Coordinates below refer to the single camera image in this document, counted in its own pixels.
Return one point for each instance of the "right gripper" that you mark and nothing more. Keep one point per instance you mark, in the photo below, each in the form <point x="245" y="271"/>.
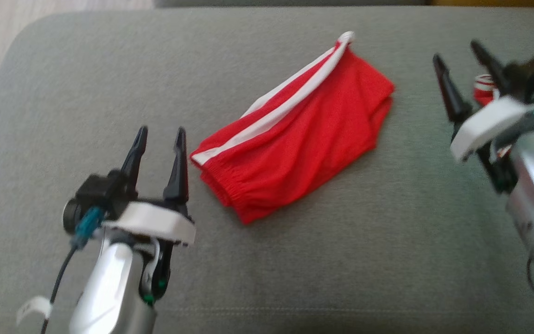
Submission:
<point x="489" y="125"/>

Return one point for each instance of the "red Bulls jersey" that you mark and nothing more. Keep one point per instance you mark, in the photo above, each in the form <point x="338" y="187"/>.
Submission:
<point x="482" y="95"/>

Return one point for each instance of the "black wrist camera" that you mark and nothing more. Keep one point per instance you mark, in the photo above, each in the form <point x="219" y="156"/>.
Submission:
<point x="531" y="76"/>
<point x="95" y="195"/>

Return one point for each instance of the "red white-striped shorts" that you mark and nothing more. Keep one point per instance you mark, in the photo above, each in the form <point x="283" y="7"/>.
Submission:
<point x="304" y="139"/>

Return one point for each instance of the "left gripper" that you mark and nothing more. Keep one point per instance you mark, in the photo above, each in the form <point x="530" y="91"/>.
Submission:
<point x="155" y="222"/>

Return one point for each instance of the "wide grey sofa seat cushion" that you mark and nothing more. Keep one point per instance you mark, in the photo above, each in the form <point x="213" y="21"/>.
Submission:
<point x="341" y="260"/>

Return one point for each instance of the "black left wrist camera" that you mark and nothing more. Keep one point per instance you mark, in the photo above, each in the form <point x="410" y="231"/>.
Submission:
<point x="95" y="195"/>

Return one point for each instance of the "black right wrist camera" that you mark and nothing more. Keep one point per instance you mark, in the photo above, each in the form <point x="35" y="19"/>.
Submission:
<point x="531" y="76"/>

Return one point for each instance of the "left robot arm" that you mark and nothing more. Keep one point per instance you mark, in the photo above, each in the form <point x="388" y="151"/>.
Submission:
<point x="104" y="287"/>

